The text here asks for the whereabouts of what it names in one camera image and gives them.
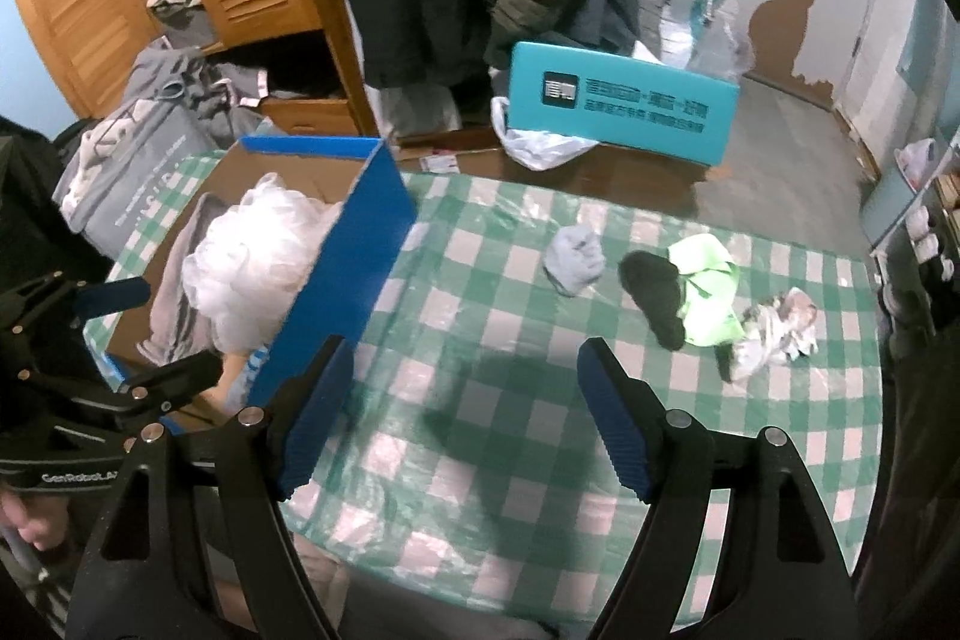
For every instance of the grey hoodie heap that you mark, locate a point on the grey hoodie heap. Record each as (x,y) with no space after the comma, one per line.
(217,93)

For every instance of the grey folded clothes pile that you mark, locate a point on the grey folded clothes pile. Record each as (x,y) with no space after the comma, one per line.
(176,3)

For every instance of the grey shoe rack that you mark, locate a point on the grey shoe rack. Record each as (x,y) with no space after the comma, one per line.
(892,205)

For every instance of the brown carton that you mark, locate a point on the brown carton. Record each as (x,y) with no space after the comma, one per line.
(637,183)

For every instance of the patterned crumpled cloth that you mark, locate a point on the patterned crumpled cloth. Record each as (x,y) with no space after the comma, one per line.
(780,329)

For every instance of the dark cloth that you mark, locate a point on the dark cloth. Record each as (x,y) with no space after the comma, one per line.
(37,212)

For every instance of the black sock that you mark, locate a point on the black sock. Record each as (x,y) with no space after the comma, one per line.
(656,295)

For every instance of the blue-edged cardboard box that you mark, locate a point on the blue-edged cardboard box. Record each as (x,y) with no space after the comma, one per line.
(360,242)

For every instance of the person's left hand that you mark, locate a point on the person's left hand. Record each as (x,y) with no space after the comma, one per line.
(30,524)

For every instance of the small red white packet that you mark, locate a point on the small red white packet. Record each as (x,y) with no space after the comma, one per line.
(440,164)

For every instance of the grey printed tote bag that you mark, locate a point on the grey printed tote bag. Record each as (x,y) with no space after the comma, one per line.
(142,183)

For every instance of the bright green cloth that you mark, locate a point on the bright green cloth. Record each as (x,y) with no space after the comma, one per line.
(709,310)

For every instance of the white mesh bath pouf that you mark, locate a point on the white mesh bath pouf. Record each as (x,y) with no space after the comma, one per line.
(247,265)

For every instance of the white red plastic bag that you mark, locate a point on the white red plastic bag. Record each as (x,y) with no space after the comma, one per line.
(915,160)

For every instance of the group of assorted shoes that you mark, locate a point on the group of assorted shoes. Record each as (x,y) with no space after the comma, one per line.
(926,250)

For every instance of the light blue sock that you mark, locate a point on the light blue sock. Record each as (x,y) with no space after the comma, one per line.
(574,261)

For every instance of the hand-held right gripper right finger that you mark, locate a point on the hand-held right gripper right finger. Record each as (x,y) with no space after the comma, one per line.
(619,430)

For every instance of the teal printed box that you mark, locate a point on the teal printed box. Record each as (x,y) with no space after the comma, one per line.
(615,100)

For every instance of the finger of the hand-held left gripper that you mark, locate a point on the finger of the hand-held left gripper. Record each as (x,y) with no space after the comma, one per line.
(180,381)
(112,299)

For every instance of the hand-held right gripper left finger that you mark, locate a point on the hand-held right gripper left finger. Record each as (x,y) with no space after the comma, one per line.
(311,422)

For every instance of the white door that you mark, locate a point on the white door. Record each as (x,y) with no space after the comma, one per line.
(885,25)

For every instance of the clear plastic bag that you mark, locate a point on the clear plastic bag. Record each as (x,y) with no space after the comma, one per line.
(720,48)

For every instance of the green white checked tablecloth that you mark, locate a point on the green white checked tablecloth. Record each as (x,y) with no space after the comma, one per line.
(487,310)

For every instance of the grey cloth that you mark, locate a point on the grey cloth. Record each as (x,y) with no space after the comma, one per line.
(176,287)

